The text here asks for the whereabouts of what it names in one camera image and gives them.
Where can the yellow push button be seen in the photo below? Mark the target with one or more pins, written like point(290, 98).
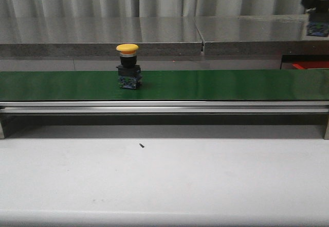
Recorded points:
point(129, 72)

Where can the grey stone counter right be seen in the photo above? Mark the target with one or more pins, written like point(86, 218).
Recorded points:
point(271, 37)

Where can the grey stone counter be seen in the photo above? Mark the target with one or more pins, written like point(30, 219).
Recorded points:
point(271, 37)
point(89, 43)

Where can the green conveyor belt unit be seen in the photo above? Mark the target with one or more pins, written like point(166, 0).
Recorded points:
point(228, 92)

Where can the red plastic tray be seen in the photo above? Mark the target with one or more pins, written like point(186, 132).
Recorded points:
point(311, 65)

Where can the grey stone counter left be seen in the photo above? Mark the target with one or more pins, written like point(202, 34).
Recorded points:
point(89, 43)

